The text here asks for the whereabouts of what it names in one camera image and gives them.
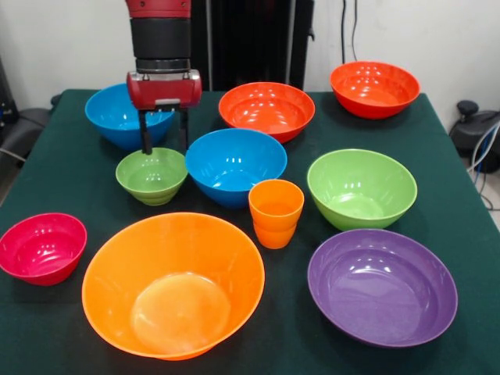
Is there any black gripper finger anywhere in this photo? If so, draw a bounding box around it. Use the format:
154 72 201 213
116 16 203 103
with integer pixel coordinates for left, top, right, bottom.
178 109 190 152
138 110 154 155

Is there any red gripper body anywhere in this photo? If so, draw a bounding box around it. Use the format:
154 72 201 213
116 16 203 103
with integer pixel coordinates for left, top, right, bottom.
125 69 203 113

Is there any small green plastic bowl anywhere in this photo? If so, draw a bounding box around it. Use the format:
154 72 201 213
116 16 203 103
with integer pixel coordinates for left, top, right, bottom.
115 147 189 207

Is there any blue plastic bowl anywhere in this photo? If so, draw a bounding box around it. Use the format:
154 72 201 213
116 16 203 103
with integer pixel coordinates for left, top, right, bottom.
84 83 176 152
184 128 288 209

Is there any red-orange plastic bowl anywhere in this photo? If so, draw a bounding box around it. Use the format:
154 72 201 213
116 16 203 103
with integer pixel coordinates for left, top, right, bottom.
218 81 316 144
330 60 422 120

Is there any dark green table cloth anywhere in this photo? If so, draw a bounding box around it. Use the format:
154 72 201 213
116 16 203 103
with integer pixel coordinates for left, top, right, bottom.
0 88 500 375

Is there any orange plastic cup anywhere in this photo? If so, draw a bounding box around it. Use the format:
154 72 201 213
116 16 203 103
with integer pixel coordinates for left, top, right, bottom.
252 220 297 250
248 179 305 232

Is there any dark grey chair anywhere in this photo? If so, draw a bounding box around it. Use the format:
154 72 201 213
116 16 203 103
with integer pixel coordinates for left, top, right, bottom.
0 107 52 157

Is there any large orange plastic bowl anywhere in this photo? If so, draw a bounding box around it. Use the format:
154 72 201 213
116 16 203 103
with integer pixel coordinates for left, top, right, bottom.
81 212 266 362

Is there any pink plastic bowl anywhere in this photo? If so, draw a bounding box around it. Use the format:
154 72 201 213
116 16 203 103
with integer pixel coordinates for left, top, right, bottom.
0 212 88 287

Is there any black equipment rack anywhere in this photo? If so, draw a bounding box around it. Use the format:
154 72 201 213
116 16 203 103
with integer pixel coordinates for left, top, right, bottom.
0 58 19 145

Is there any large green plastic bowl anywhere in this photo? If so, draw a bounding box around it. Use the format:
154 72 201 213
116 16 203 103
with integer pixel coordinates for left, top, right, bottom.
306 148 419 232

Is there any purple plastic bowl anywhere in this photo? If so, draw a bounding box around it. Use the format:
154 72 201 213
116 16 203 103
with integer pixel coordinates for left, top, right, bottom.
307 228 459 348

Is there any black office chair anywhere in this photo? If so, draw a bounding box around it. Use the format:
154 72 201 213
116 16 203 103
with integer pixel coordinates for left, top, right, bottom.
448 100 500 173

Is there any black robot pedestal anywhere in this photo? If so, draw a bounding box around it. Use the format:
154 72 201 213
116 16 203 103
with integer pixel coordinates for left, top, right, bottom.
189 0 316 92

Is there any grey cable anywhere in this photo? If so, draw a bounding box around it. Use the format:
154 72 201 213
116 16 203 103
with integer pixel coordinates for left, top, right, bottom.
0 147 27 162

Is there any black wall cable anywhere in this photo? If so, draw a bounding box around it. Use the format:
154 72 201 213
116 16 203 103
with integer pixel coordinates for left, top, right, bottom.
351 0 359 62
341 0 348 66

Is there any blue and white cable bundle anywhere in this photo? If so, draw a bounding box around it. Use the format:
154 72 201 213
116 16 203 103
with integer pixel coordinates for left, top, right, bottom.
466 120 500 212

